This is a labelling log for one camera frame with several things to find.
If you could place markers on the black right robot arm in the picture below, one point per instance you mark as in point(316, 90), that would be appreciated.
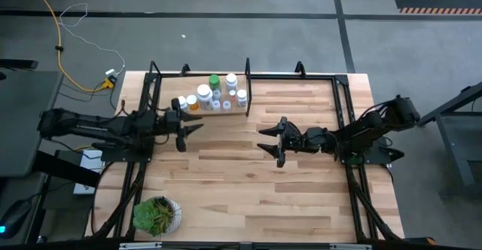
point(376, 127)

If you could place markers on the small white bottle teal label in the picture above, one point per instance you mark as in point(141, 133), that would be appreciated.
point(217, 94)

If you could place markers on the black desk frame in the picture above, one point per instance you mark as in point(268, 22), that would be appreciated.
point(444, 107)

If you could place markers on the small orange bottle white cap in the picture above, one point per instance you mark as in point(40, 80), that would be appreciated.
point(232, 95)

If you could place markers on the white-capped white medicine bottle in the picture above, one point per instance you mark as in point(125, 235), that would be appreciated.
point(231, 80)

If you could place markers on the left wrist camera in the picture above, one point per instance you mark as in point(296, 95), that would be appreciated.
point(171, 116)

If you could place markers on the white box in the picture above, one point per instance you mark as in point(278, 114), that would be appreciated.
point(91, 161)
point(83, 189)

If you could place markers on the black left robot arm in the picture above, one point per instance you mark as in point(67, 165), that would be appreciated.
point(94, 125)

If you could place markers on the white bottle with barcode label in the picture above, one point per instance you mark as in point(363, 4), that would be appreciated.
point(241, 97)

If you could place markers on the black computer mouse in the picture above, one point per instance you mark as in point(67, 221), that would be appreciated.
point(15, 216)

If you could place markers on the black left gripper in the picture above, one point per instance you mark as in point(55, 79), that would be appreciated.
point(180, 129)

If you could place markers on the black flat bar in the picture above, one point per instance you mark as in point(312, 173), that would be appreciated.
point(17, 64)

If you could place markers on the green-capped medicine bottle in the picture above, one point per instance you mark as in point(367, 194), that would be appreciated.
point(214, 81)

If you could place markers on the large white medicine bottle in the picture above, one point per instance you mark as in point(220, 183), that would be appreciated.
point(204, 95)

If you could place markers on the white power adapter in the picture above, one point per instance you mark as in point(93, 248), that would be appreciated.
point(110, 72)

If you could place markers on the wooden shelf with black frame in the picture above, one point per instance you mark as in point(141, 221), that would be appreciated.
point(180, 88)

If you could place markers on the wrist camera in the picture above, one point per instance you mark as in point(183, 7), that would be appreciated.
point(171, 116)
point(314, 133)

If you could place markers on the grey desk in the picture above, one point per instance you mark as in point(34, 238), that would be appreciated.
point(26, 122)

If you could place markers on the clear pill bottle green label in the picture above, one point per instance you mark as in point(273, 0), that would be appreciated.
point(226, 105)

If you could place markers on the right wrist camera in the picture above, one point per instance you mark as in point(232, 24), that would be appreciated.
point(314, 133)

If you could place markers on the yellow plug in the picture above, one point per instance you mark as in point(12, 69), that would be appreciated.
point(109, 83)

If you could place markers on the green succulent in white pot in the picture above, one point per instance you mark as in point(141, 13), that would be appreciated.
point(150, 216)

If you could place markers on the small yellow medicine bottle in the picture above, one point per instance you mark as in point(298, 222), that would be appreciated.
point(192, 102)

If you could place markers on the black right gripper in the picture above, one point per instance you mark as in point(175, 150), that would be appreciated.
point(297, 139)

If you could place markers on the black diagonal bar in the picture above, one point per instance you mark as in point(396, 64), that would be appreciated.
point(64, 169)

